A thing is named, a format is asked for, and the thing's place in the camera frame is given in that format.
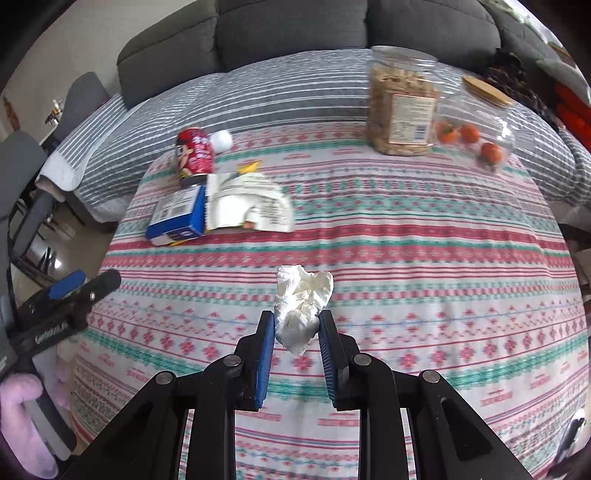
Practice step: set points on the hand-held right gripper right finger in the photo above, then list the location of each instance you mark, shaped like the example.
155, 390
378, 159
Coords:
330, 364

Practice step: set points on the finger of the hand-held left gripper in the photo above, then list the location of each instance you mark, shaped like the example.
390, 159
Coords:
104, 286
69, 284

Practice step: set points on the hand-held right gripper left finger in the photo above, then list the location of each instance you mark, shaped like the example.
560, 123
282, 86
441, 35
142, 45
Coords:
265, 360

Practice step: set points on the white tissue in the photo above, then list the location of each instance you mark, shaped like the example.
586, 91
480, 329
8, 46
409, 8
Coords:
302, 295

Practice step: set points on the person's left forearm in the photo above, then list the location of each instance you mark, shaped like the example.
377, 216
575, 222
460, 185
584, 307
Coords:
18, 415

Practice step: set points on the blue white carton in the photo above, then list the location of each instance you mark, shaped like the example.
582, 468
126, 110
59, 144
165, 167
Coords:
175, 212

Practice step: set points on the patterned red green tablecloth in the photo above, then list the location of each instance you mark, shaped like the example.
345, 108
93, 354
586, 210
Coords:
415, 277

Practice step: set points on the silver foil wrapper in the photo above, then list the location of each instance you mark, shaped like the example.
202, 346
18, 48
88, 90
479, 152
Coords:
244, 203

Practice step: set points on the red drink can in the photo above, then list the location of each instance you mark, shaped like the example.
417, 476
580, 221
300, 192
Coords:
196, 154

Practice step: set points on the white round object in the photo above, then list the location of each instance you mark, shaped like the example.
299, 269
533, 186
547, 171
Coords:
222, 141

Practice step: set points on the small orange fruit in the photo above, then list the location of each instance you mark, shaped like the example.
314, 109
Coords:
471, 133
491, 152
448, 134

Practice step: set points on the striped grey sofa cover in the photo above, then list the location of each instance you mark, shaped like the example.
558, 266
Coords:
277, 92

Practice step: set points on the clear jar of nuts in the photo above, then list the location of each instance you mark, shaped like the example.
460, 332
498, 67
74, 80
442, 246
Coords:
397, 92

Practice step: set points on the clear jar with wooden lid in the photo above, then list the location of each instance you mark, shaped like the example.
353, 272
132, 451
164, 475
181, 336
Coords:
489, 115

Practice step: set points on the grey fabric sofa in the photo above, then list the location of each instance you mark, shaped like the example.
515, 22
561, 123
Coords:
295, 27

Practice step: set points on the dark patterned cloth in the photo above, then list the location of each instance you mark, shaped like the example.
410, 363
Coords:
512, 78

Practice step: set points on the orange cushion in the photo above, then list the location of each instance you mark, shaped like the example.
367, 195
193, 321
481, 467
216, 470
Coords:
572, 115

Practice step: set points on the grey pillow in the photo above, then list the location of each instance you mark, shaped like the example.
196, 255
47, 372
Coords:
563, 74

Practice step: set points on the red wall decoration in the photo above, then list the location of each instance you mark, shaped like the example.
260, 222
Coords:
9, 110

